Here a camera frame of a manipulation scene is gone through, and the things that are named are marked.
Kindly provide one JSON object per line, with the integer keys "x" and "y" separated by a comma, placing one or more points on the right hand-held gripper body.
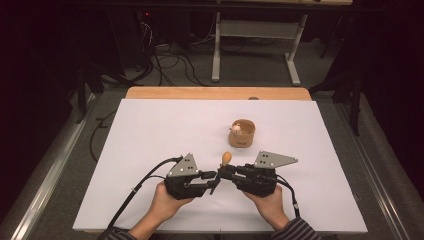
{"x": 258, "y": 181}

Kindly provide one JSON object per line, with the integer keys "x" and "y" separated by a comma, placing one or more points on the person's right hand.
{"x": 268, "y": 206}

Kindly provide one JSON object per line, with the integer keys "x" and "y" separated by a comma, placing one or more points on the black stand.
{"x": 81, "y": 90}
{"x": 356, "y": 100}

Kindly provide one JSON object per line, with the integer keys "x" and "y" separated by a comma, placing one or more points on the person's left hand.
{"x": 166, "y": 203}

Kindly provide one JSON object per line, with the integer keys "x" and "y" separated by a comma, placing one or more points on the round wooden cup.
{"x": 242, "y": 138}

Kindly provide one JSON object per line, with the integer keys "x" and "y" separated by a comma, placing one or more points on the dark computer case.
{"x": 133, "y": 36}

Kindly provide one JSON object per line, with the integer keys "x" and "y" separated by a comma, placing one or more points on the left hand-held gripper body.
{"x": 183, "y": 185}

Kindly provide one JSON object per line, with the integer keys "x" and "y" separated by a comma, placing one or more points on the wooden table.
{"x": 200, "y": 93}

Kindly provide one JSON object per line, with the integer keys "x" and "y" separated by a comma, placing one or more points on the white table board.
{"x": 150, "y": 133}

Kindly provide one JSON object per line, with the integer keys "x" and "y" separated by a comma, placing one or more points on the white-framed desk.
{"x": 256, "y": 29}

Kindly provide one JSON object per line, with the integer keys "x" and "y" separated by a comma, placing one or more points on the metal floor rail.
{"x": 376, "y": 176}
{"x": 50, "y": 176}

